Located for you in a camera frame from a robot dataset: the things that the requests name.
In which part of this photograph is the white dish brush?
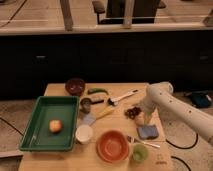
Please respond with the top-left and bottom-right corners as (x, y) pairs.
(107, 89), (138, 106)

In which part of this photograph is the black office chair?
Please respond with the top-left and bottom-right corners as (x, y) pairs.
(92, 0), (166, 25)

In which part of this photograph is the green plastic tray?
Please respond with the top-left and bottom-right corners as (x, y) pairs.
(19, 96), (79, 152)

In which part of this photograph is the silver fork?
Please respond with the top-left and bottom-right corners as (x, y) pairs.
(127, 136), (160, 149)

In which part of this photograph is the white paper cup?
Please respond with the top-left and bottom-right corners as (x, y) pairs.
(75, 125), (93, 144)

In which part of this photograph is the apple in tray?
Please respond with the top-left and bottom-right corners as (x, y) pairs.
(49, 120), (63, 133)

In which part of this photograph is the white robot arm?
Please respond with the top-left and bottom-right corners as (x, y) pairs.
(137, 82), (213, 146)

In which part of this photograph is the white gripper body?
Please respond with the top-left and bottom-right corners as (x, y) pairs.
(139, 96), (157, 115)

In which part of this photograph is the green cup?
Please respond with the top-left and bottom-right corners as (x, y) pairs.
(131, 144), (148, 163)

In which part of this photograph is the blue sponge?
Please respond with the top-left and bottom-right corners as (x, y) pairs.
(137, 125), (159, 140)

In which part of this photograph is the blue object on floor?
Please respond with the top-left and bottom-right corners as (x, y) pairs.
(187, 92), (212, 108)

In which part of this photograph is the green cucumber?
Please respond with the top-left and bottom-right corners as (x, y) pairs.
(87, 88), (108, 95)

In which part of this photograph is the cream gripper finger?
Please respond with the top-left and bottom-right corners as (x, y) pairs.
(134, 112), (152, 126)

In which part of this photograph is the dark red bowl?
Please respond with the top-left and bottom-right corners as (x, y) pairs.
(65, 78), (85, 96)

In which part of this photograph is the orange bowl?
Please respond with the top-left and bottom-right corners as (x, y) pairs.
(96, 130), (130, 163)

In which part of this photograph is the dark red grape bunch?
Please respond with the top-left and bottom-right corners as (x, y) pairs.
(124, 107), (141, 119)

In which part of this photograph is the black cable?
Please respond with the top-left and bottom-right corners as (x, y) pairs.
(165, 131), (200, 150)

